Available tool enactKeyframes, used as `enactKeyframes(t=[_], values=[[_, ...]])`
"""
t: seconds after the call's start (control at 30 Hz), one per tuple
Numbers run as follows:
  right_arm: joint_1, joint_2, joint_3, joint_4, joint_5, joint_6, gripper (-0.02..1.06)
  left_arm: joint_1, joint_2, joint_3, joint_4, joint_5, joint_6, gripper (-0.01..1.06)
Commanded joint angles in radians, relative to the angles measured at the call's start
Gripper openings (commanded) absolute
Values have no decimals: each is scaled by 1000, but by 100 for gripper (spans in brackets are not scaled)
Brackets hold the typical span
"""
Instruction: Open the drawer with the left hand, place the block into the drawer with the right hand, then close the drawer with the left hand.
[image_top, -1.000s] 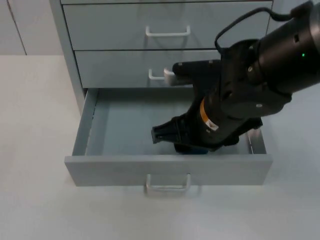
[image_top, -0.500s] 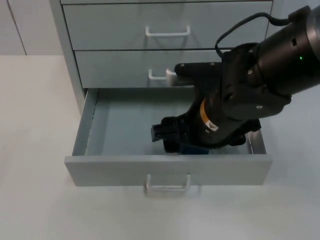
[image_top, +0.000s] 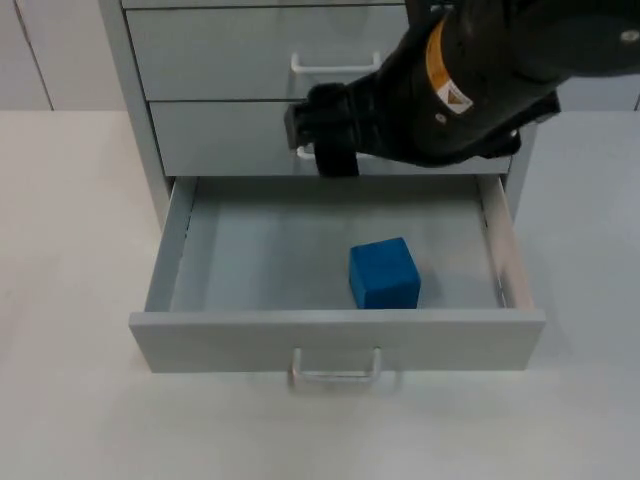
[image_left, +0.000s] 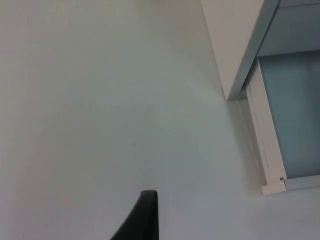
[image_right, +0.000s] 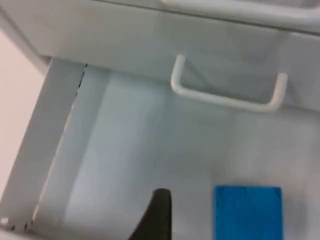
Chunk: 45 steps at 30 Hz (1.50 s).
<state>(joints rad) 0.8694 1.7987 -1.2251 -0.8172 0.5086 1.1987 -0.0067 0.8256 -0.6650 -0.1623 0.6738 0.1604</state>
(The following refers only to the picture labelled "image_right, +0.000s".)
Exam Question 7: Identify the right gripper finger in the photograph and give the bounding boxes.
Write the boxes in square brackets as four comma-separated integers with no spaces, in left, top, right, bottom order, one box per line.
[127,188,173,240]

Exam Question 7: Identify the grey drawer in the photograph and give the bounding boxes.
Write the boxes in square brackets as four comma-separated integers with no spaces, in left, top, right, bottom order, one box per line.
[0,56,320,240]

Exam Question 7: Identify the blue block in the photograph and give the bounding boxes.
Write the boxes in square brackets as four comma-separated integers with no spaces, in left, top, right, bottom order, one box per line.
[214,185,285,240]

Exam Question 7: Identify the grey chest of drawers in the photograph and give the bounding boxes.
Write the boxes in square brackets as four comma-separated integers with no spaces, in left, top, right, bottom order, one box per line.
[0,0,320,115]

